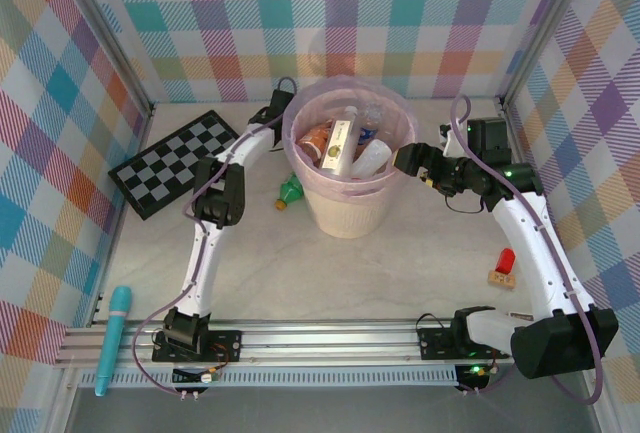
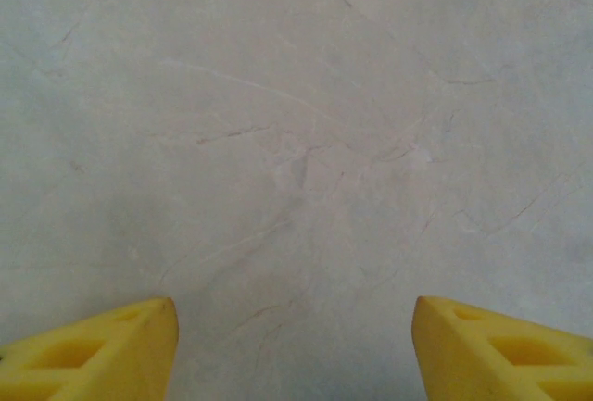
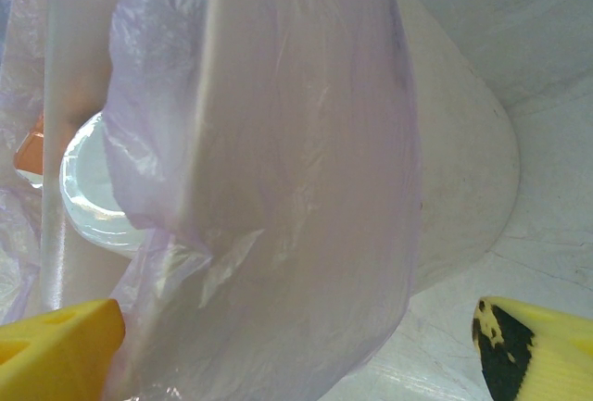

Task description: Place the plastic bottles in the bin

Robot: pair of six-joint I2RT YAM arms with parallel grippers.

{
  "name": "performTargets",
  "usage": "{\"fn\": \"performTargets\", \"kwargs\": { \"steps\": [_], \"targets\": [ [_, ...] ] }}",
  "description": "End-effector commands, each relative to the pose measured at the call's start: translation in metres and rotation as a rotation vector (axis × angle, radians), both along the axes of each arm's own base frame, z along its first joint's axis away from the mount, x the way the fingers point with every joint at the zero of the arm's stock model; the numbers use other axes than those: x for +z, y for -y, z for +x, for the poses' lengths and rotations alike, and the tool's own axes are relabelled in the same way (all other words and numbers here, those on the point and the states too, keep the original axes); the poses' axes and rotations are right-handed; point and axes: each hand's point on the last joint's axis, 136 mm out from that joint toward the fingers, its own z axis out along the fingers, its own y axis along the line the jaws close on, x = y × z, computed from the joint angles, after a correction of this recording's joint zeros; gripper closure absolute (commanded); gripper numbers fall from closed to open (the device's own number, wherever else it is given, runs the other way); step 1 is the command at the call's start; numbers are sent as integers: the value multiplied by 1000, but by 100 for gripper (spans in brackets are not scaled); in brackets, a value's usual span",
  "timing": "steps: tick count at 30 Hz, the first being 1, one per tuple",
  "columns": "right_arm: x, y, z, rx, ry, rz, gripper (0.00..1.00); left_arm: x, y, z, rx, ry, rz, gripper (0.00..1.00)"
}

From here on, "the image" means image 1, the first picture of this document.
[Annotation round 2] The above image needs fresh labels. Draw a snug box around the pink plastic bin liner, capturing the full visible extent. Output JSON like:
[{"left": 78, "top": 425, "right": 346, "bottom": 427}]
[{"left": 280, "top": 74, "right": 420, "bottom": 199}]

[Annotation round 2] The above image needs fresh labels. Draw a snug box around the orange label plastic bottle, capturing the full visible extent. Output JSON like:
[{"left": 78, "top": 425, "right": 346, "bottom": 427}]
[{"left": 298, "top": 125, "right": 334, "bottom": 159}]

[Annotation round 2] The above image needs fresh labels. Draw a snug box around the aluminium mounting rail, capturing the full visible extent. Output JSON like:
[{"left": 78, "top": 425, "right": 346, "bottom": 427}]
[{"left": 53, "top": 320, "right": 607, "bottom": 369}]

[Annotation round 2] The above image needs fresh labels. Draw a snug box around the small black control board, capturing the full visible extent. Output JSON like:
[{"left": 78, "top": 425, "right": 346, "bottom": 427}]
[
  {"left": 453, "top": 363, "right": 492, "bottom": 397},
  {"left": 171, "top": 366, "right": 222, "bottom": 400}
]

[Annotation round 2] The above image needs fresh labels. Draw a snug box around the aluminium side frame rail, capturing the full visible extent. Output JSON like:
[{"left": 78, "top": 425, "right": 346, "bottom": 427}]
[{"left": 84, "top": 102, "right": 156, "bottom": 329}]

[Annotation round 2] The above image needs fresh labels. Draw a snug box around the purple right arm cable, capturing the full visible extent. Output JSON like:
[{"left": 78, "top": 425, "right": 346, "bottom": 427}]
[{"left": 450, "top": 96, "right": 604, "bottom": 404}]

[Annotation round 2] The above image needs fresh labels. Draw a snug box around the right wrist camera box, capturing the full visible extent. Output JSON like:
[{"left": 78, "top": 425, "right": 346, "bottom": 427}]
[{"left": 438, "top": 123, "right": 464, "bottom": 154}]

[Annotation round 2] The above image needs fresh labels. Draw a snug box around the white packet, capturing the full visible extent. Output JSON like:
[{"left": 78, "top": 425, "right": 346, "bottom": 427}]
[{"left": 319, "top": 105, "right": 360, "bottom": 175}]

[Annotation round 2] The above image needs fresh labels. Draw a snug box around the cream plastic waste bin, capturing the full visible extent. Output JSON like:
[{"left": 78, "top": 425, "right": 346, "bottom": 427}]
[{"left": 280, "top": 75, "right": 420, "bottom": 240}]

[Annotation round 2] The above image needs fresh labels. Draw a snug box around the blue-capped clear plastic bottle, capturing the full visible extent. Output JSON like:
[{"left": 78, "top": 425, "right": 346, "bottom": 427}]
[{"left": 357, "top": 101, "right": 385, "bottom": 147}]

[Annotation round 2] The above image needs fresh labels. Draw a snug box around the aluminium frame post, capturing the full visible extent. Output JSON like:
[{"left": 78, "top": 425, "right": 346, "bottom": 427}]
[
  {"left": 497, "top": 0, "right": 599, "bottom": 112},
  {"left": 59, "top": 0, "right": 156, "bottom": 119},
  {"left": 49, "top": 367, "right": 84, "bottom": 433},
  {"left": 582, "top": 362, "right": 619, "bottom": 433}
]

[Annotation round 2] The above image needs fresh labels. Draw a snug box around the printed wooden block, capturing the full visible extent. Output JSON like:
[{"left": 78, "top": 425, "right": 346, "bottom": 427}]
[{"left": 485, "top": 268, "right": 517, "bottom": 292}]

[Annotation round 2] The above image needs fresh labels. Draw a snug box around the clear bottle red white label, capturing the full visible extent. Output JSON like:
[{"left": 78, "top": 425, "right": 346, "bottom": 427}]
[{"left": 349, "top": 140, "right": 394, "bottom": 182}]

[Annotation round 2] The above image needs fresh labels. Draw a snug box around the white slotted cable duct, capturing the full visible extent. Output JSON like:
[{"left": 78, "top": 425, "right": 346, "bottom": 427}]
[{"left": 79, "top": 365, "right": 460, "bottom": 390}]

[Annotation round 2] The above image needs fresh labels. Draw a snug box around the teal plastic toy microphone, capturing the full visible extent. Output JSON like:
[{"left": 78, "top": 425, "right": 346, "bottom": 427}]
[{"left": 93, "top": 285, "right": 134, "bottom": 398}]

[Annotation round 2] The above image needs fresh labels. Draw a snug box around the black and grey chessboard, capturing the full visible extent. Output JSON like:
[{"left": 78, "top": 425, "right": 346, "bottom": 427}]
[{"left": 107, "top": 110, "right": 241, "bottom": 220}]

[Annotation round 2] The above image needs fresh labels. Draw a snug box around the green plastic bottle orange cap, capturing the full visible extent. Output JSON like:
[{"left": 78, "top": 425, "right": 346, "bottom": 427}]
[{"left": 273, "top": 172, "right": 307, "bottom": 211}]

